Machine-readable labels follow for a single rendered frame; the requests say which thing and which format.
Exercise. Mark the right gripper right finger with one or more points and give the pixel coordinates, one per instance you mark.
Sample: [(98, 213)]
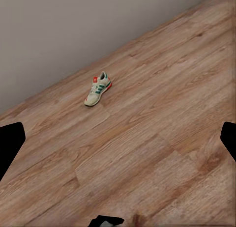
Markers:
[(228, 137)]

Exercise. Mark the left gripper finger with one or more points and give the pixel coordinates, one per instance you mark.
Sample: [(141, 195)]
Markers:
[(113, 220)]

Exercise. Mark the gym shoe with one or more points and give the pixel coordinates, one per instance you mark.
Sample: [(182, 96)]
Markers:
[(99, 86)]

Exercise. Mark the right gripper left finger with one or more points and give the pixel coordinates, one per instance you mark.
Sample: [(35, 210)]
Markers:
[(12, 138)]

